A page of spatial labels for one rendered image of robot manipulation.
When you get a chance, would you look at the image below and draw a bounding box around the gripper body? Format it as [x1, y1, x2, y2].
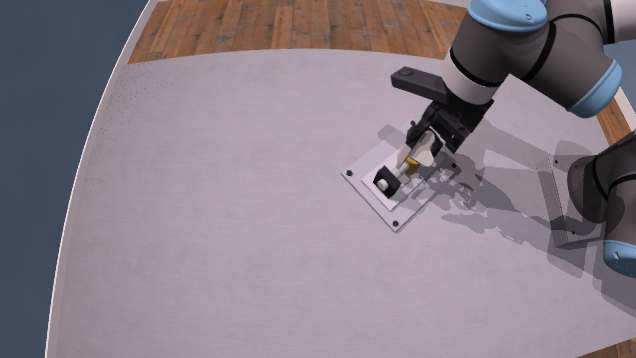
[422, 81, 494, 154]

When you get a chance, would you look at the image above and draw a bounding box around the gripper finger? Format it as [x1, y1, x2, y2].
[396, 112, 435, 170]

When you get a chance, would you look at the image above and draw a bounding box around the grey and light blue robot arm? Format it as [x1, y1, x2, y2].
[391, 0, 636, 279]

